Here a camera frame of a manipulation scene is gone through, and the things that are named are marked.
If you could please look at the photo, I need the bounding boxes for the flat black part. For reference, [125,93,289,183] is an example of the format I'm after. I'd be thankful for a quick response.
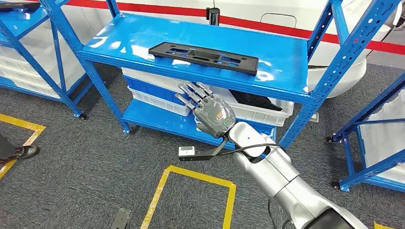
[0,1,42,13]

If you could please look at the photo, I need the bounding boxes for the white car with red stripe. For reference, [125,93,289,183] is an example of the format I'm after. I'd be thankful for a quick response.
[62,0,405,99]

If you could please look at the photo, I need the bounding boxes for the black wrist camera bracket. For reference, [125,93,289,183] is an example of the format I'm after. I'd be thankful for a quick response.
[110,208,132,229]
[179,137,229,162]

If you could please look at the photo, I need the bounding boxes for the long black plastic part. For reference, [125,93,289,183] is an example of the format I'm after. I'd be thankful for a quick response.
[148,42,259,76]

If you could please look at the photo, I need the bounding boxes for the person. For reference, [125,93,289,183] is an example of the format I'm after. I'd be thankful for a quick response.
[0,133,41,163]

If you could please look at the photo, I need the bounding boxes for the blue metal shelf rack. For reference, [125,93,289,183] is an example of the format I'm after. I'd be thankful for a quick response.
[39,0,404,152]
[327,73,405,193]
[0,0,96,121]

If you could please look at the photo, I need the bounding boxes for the black right wrist camera bracket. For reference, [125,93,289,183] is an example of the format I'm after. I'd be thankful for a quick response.
[179,137,229,162]

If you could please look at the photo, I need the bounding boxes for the black camera cable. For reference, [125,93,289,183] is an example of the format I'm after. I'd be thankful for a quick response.
[218,144,282,157]

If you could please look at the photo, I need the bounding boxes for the black hanging cable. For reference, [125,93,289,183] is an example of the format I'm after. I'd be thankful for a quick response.
[267,199,286,229]

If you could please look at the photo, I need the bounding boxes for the black stanchion post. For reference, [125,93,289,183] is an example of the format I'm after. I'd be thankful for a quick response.
[205,0,221,27]

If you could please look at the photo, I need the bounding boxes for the black left wrist camera bracket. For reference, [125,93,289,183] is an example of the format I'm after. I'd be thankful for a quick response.
[110,208,132,229]

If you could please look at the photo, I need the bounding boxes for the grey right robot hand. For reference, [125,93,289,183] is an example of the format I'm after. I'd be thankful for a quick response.
[174,81,237,139]

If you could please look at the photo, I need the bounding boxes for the black plastic trim piece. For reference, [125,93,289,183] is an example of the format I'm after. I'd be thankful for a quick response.
[228,90,283,112]

